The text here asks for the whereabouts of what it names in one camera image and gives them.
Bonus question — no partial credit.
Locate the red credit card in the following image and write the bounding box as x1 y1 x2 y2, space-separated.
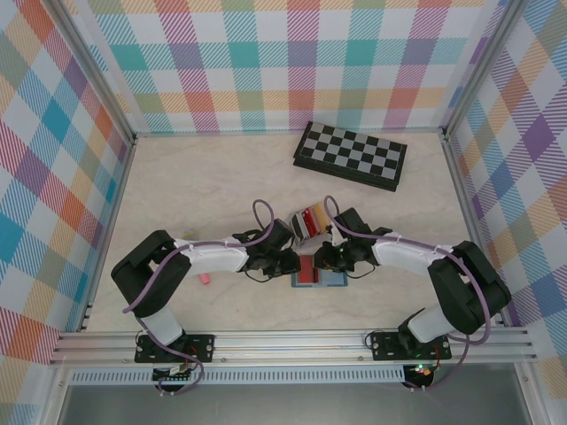
299 254 321 284
300 207 321 236

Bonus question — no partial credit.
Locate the teal card holder booklet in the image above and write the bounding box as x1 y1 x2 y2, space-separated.
290 254 349 289

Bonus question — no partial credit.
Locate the grey credit card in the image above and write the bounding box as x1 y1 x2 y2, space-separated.
291 212 311 243

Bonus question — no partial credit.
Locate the tan credit card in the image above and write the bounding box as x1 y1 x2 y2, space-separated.
309 201 332 227

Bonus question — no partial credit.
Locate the folded black grey chessboard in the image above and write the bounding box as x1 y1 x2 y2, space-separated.
291 121 408 194

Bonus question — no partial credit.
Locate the small right circuit board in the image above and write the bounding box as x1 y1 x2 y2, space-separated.
406 361 436 378

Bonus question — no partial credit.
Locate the small circuit board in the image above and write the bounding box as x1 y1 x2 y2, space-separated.
152 365 196 383
406 361 436 378

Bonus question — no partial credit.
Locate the small left circuit board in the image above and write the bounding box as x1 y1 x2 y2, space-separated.
152 365 196 383

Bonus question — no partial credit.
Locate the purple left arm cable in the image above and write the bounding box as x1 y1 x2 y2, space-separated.
122 198 278 397

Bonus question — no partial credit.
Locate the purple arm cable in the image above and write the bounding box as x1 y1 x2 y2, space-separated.
122 198 278 397
324 195 493 393

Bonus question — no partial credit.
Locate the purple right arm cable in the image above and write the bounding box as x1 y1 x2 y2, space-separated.
324 195 493 393

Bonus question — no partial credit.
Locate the wide aluminium frame rail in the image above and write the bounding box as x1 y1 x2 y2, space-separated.
48 329 538 367

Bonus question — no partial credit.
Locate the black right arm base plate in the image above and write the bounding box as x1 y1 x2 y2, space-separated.
369 330 453 362

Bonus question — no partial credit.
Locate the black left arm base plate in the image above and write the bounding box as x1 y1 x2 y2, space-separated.
135 334 217 365

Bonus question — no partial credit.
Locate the white slotted cable duct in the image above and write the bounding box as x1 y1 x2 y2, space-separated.
68 369 407 386

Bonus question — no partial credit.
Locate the aluminium frame post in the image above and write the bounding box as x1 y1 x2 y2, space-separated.
50 0 136 147
440 0 528 141

